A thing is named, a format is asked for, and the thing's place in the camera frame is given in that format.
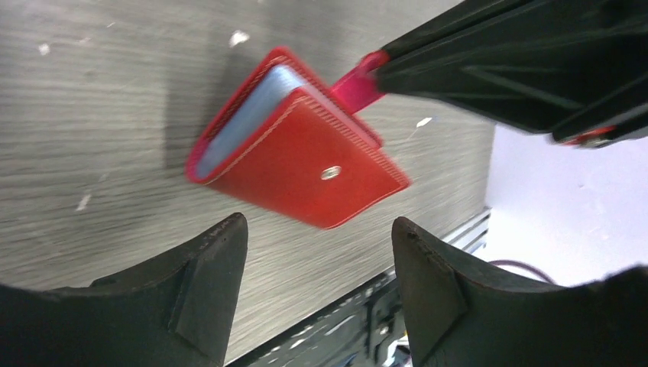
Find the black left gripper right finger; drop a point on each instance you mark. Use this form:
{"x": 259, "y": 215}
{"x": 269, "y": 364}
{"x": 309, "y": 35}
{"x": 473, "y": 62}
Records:
{"x": 462, "y": 311}

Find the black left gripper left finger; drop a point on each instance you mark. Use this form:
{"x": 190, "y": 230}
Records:
{"x": 175, "y": 309}

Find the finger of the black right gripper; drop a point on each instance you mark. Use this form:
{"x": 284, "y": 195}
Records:
{"x": 558, "y": 67}
{"x": 630, "y": 125}

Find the red leather card holder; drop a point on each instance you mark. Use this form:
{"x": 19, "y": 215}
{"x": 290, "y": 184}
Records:
{"x": 288, "y": 142}

